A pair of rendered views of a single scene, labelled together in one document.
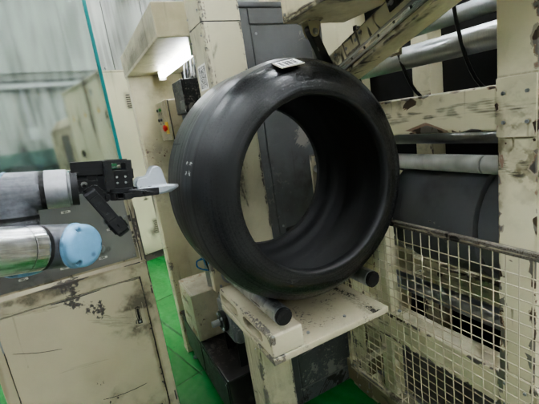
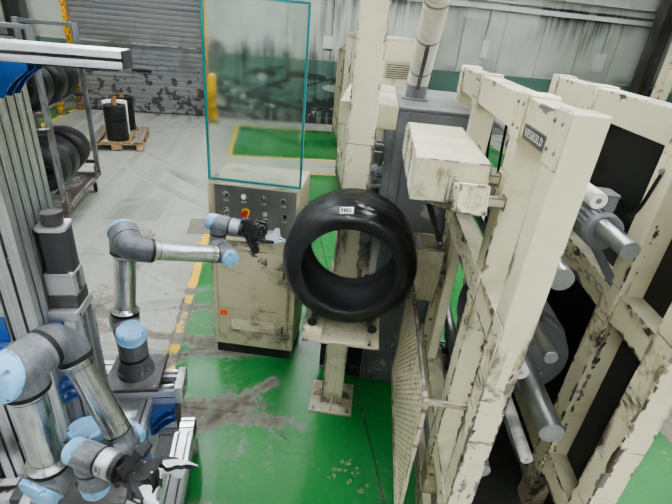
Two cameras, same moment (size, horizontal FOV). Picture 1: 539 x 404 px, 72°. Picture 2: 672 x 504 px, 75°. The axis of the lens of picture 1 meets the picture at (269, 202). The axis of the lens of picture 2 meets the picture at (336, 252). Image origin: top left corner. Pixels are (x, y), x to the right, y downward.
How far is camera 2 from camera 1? 132 cm
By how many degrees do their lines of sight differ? 31
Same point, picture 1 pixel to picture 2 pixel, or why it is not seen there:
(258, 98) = (322, 224)
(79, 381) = (245, 294)
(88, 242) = (232, 259)
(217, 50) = (351, 160)
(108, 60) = not seen: outside the picture
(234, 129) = (306, 234)
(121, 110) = not seen: hidden behind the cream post
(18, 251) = (207, 257)
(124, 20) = not seen: outside the picture
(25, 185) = (222, 224)
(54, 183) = (232, 227)
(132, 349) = (275, 292)
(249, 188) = (348, 243)
